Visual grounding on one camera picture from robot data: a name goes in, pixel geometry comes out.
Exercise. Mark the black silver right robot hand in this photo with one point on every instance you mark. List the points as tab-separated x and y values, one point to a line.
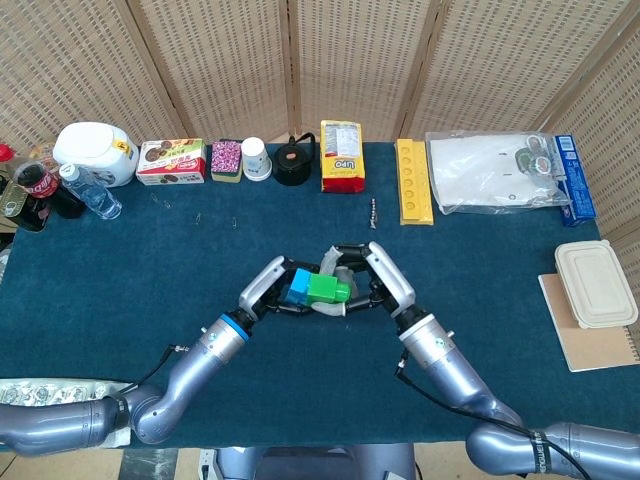
392	280

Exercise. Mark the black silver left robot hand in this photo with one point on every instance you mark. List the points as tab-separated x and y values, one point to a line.
260	285

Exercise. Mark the blue toy brick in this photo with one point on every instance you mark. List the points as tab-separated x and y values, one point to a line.
299	287

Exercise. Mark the green toy brick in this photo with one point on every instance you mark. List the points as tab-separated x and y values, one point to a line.
325	289

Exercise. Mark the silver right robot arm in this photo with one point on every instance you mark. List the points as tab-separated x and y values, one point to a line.
450	370

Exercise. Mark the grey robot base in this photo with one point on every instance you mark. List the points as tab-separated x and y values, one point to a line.
310	462

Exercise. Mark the yellow board with holes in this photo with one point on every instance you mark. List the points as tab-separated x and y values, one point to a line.
414	182

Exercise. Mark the blue felt table cloth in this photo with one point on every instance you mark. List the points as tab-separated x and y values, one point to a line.
150	270

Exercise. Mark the white paper cup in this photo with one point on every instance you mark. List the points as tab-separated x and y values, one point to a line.
256	160

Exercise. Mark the black teapot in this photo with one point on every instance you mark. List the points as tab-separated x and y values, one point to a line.
291	162

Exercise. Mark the yellow red snack bag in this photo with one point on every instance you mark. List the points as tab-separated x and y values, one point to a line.
342	160

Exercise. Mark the purple patterned sponge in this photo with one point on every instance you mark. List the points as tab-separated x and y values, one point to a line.
226	157

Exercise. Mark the clear plastic bag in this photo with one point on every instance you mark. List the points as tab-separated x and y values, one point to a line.
475	170

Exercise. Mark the red white cookie box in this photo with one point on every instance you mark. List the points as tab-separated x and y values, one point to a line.
170	162

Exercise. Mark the clear tape roll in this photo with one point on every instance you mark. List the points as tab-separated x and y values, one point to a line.
536	143
542	165
525	161

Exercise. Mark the clear water bottle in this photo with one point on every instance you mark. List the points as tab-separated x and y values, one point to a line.
95	195

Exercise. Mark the beige lunch box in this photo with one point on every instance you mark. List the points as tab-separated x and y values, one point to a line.
595	280

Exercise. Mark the blue carton box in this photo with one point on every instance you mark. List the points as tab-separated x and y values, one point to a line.
575	185

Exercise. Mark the brown spiral notebook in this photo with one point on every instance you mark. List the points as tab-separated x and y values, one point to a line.
595	345

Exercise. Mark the white plastic jug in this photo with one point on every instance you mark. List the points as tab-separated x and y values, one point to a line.
95	150

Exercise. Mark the bamboo folding screen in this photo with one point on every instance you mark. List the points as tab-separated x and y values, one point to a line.
350	60

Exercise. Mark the cola bottle red label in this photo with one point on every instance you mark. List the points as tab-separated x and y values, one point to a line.
42	187

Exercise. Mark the white printed plastic package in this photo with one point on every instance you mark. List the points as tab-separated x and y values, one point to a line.
45	391

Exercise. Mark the orange labelled packet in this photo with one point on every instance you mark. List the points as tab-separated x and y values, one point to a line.
44	152

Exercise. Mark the dark bottle gold label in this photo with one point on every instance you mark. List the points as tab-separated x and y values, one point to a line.
17	210

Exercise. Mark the red-capped bottle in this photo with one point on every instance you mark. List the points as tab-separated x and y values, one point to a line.
6	152

